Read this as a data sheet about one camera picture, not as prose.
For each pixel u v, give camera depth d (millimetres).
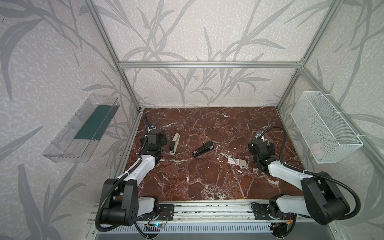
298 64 943
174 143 943
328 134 630
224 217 726
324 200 418
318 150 729
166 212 735
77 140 639
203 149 937
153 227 722
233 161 910
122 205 413
